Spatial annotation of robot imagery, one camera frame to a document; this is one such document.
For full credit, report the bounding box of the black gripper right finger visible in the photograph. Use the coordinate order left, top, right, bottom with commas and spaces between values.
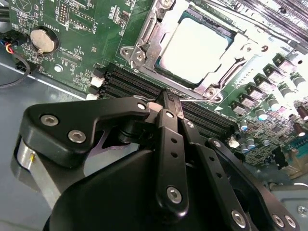
169, 90, 302, 231

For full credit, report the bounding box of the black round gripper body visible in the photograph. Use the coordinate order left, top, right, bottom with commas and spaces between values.
44, 149, 275, 231

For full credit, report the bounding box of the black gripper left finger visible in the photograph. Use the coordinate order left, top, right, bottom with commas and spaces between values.
20, 88, 190, 215

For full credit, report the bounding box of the metal socket cover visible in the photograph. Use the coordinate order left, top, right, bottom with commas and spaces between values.
131, 0, 269, 97

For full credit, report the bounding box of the silver CPU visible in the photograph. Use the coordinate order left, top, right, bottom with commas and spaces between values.
154, 9, 238, 85

